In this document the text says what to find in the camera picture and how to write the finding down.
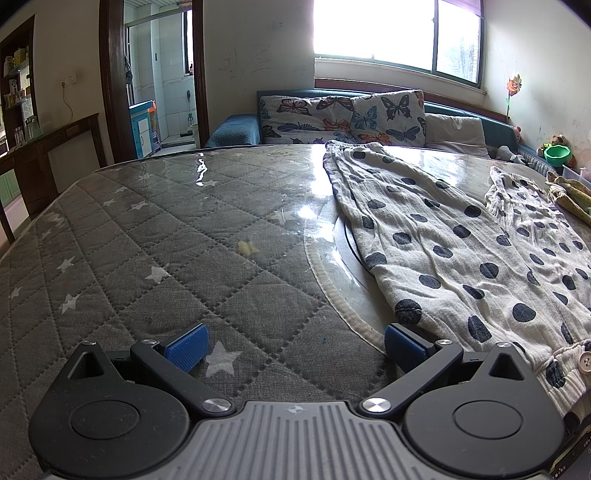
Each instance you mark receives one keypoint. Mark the dark wooden shelf cabinet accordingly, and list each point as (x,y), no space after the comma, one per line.
(18,103)

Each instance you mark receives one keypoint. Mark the teal sofa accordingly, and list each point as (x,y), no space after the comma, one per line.
(496,131)

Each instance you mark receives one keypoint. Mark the dark wooden side table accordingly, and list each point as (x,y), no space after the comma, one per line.
(32,165)

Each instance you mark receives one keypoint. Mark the grey plain cushion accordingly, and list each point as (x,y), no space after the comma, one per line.
(456,134)

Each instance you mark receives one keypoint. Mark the grey quilted star table cover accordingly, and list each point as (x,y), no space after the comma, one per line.
(250,241)

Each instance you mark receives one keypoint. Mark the white polka dot shirt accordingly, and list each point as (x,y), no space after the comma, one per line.
(557,260)

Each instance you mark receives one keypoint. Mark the grey plush toy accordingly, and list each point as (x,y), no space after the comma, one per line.
(505,154)

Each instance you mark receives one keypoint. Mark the white navy polka dot pants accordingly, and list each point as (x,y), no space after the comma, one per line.
(444,264)

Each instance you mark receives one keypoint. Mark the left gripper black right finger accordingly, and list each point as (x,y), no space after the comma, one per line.
(425,362)

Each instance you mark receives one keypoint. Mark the yellow green cloth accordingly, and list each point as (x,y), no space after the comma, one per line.
(570,194)

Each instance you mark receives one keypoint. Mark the blue white small cabinet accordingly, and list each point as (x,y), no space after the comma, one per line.
(144,127)

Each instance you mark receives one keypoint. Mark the colourful pinwheel toy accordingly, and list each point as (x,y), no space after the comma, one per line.
(513,87)

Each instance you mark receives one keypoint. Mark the green plastic bowl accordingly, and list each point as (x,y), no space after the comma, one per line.
(557,155)

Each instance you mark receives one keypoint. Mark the clear plastic storage box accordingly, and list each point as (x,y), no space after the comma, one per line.
(573,175)

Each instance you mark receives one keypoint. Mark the butterfly print cushion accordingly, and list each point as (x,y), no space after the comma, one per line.
(395,118)

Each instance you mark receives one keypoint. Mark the blue pillow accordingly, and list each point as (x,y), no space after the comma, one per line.
(237,130)

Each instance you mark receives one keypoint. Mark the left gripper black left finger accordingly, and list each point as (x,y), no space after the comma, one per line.
(167,365)

